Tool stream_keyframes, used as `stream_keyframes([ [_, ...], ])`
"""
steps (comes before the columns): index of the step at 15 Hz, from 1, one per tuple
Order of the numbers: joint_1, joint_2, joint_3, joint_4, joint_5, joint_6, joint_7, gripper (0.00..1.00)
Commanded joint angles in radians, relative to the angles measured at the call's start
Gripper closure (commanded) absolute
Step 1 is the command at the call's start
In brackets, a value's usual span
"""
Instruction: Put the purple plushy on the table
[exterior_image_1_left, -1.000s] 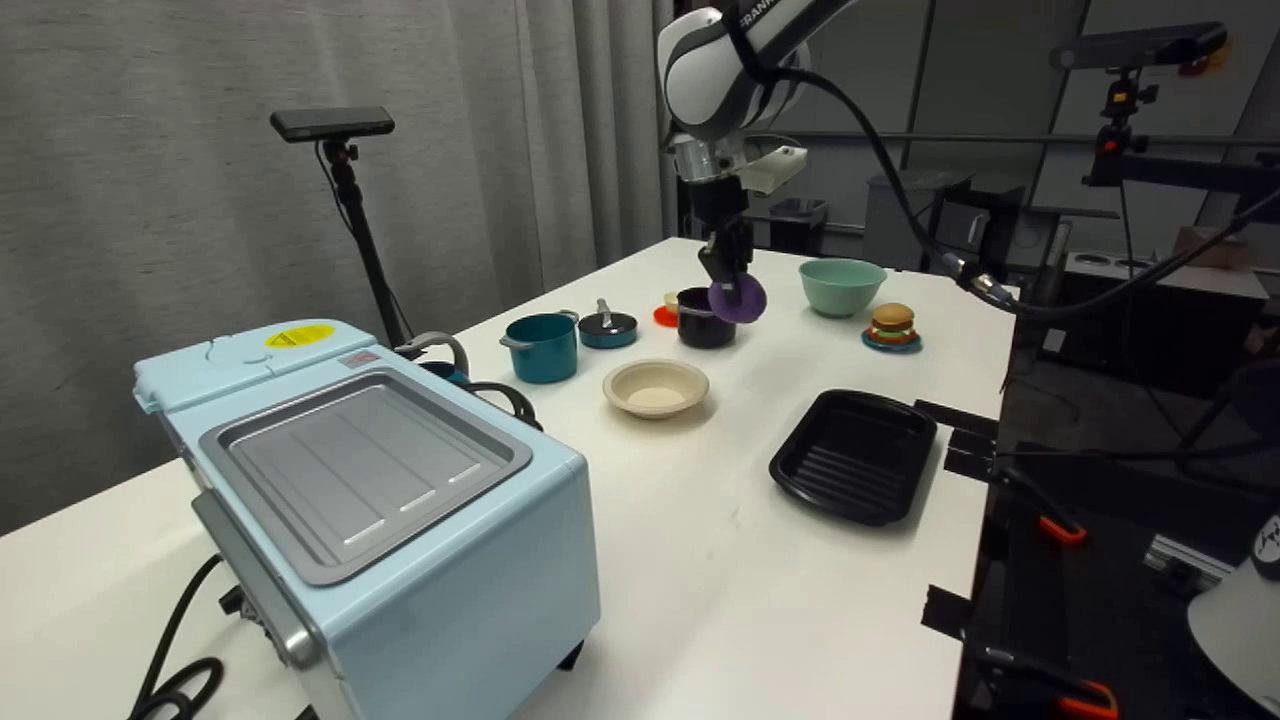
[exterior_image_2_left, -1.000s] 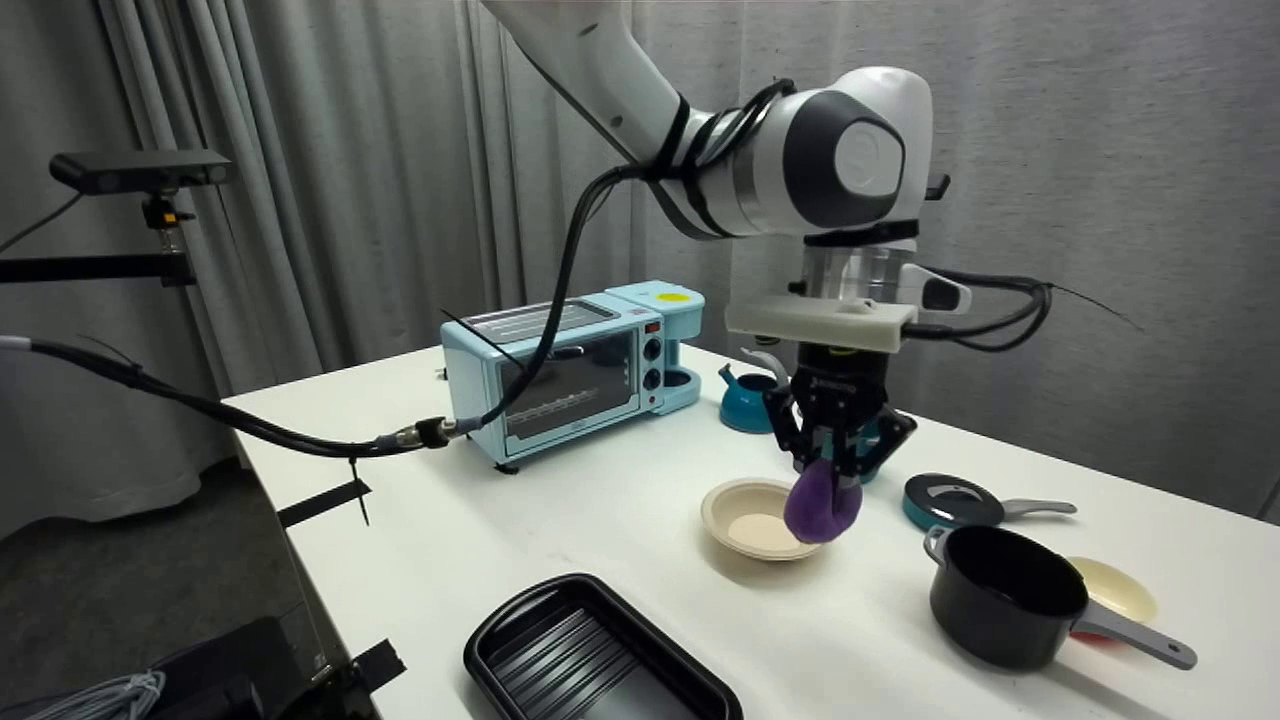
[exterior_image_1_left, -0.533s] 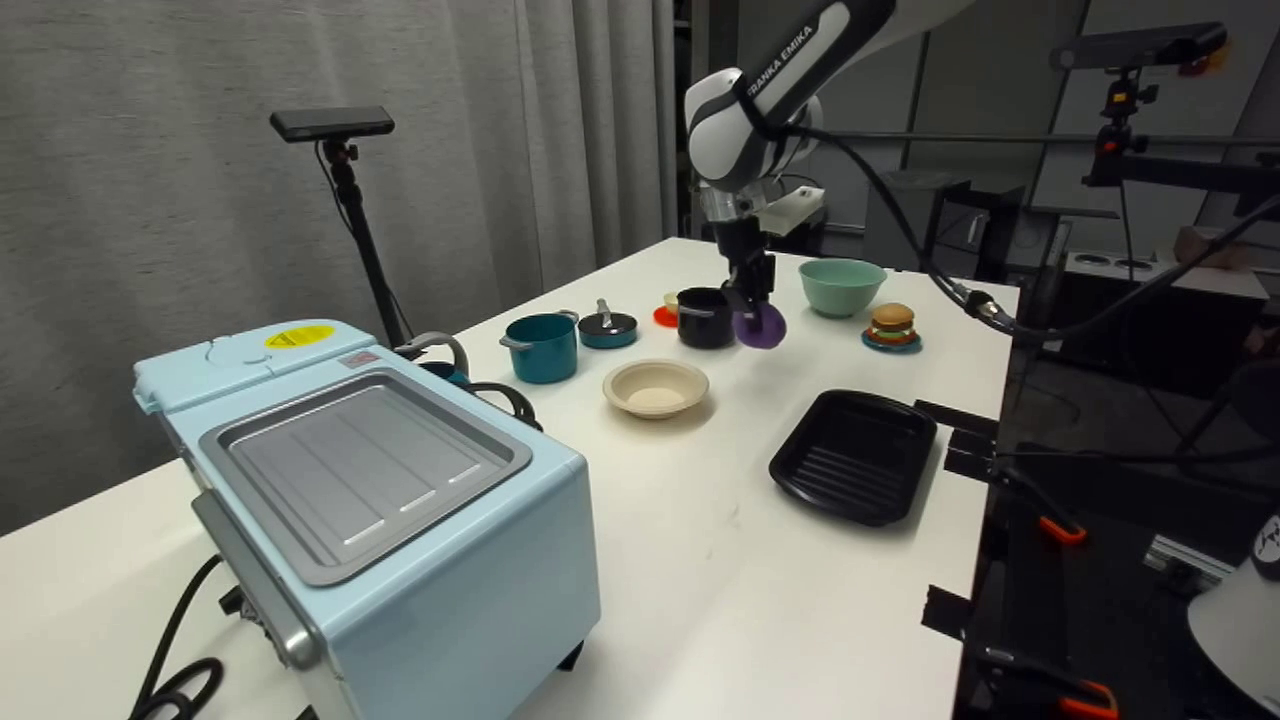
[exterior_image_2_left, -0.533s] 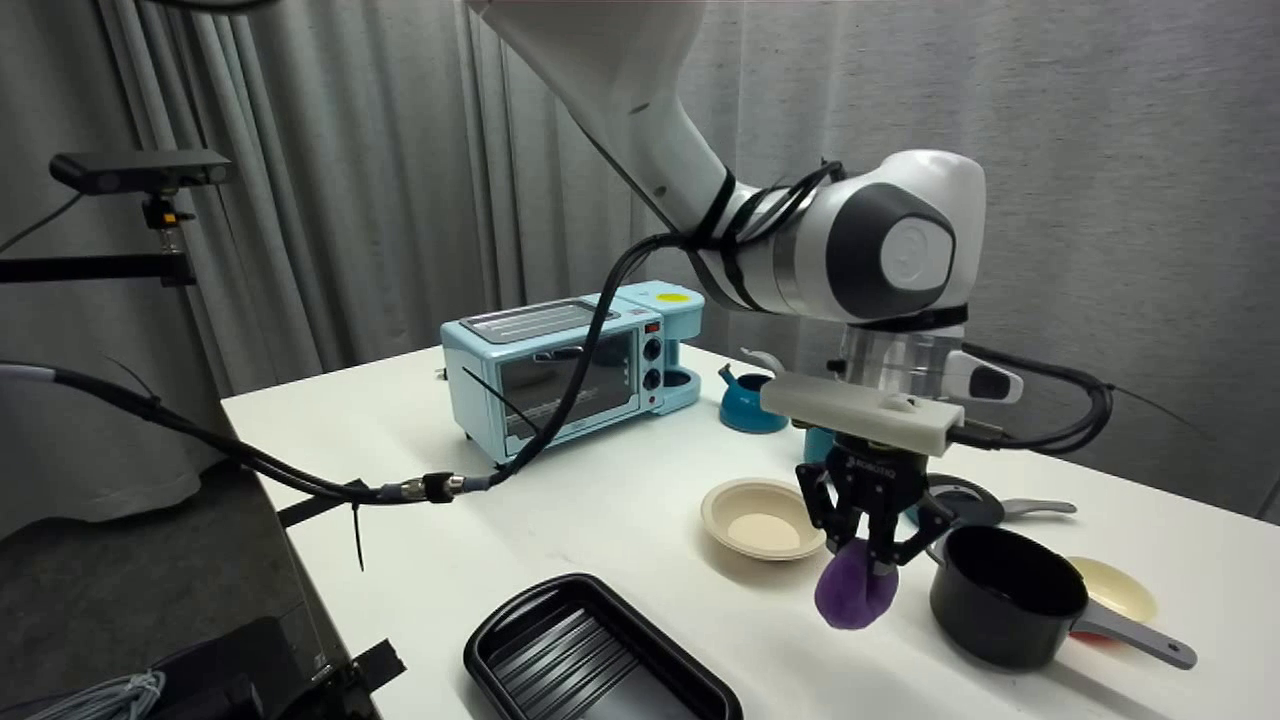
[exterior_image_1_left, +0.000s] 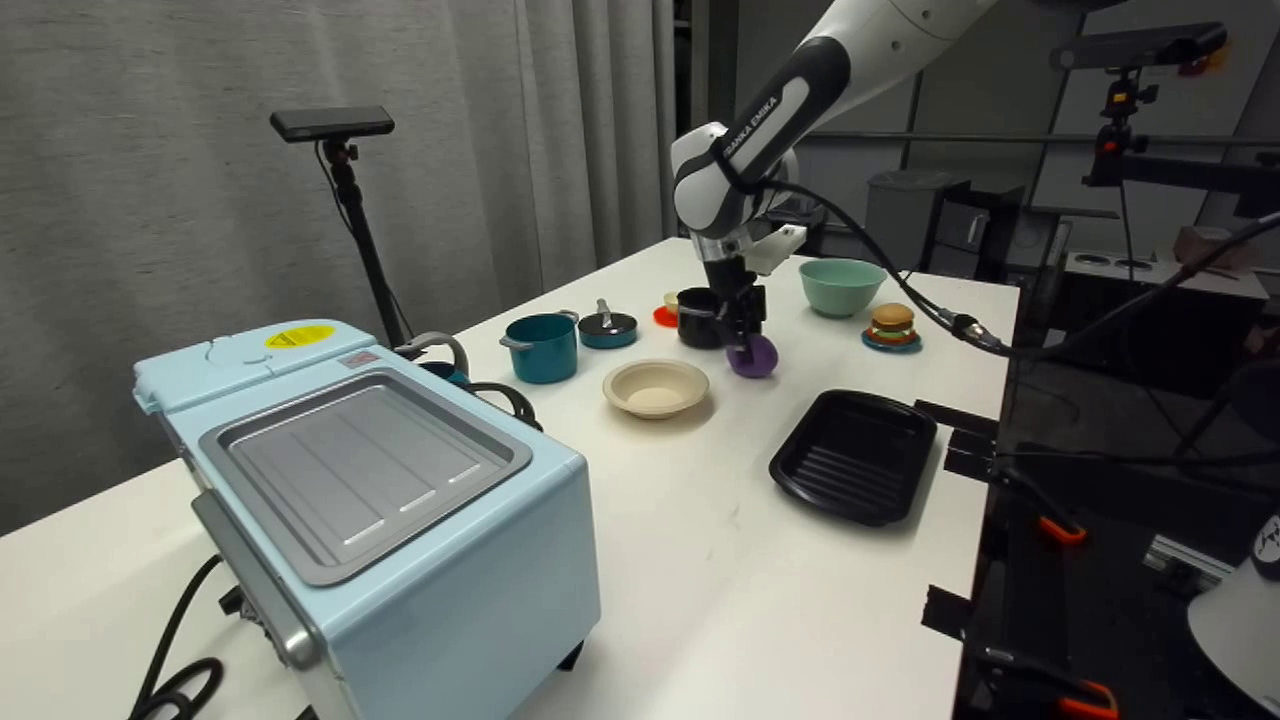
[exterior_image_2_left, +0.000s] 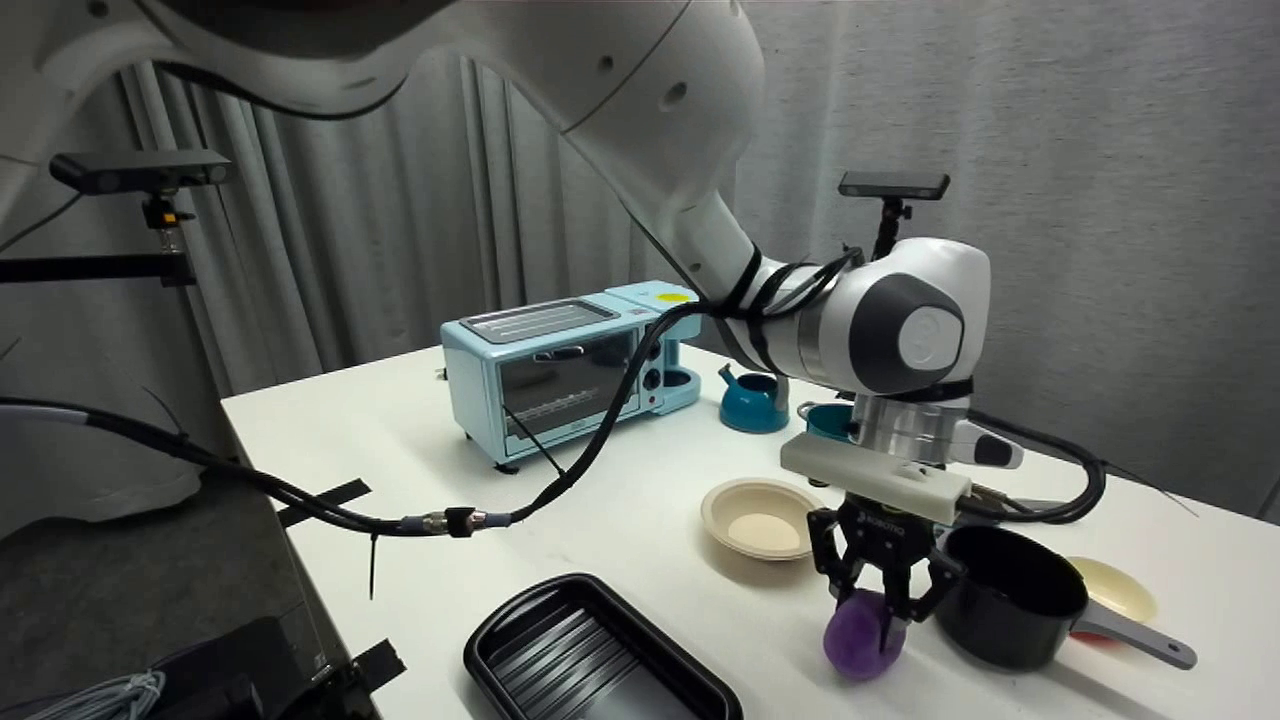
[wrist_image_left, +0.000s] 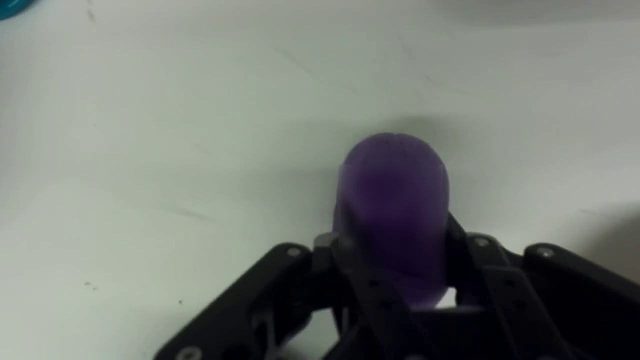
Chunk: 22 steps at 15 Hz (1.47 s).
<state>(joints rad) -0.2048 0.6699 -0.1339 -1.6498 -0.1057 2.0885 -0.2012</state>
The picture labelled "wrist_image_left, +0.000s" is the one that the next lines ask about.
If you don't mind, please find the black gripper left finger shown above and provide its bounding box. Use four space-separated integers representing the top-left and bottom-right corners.
151 231 432 360

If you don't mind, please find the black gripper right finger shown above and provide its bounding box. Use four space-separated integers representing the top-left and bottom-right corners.
440 215 640 360

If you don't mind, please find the purple plushy ball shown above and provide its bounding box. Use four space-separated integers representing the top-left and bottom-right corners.
329 132 451 311

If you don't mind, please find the teal toy pot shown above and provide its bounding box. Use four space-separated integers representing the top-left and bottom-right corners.
0 0 36 23

